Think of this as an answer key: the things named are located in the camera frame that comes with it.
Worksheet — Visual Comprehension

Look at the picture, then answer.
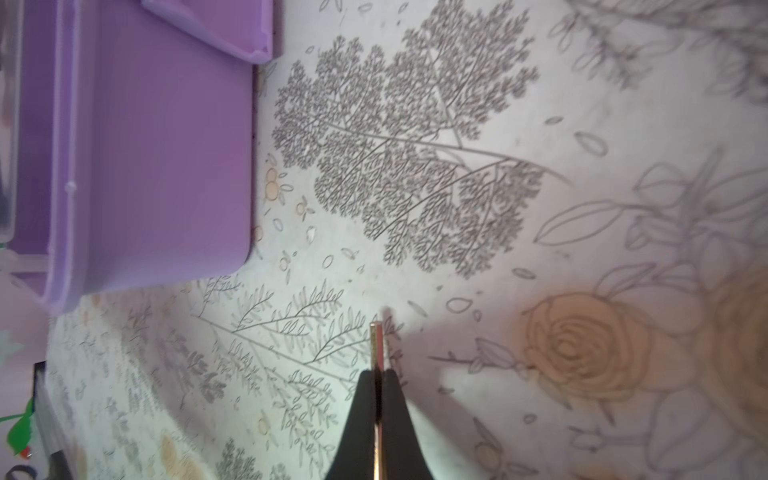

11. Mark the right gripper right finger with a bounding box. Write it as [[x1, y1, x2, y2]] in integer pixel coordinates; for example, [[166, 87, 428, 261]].
[[381, 369, 434, 480]]

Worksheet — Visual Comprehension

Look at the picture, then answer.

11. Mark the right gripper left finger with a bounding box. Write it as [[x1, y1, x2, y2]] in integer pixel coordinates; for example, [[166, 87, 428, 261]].
[[325, 370, 377, 480]]

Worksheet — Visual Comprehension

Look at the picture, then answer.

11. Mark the purple plastic tool box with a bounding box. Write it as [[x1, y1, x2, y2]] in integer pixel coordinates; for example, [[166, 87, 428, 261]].
[[1, 1, 274, 315]]

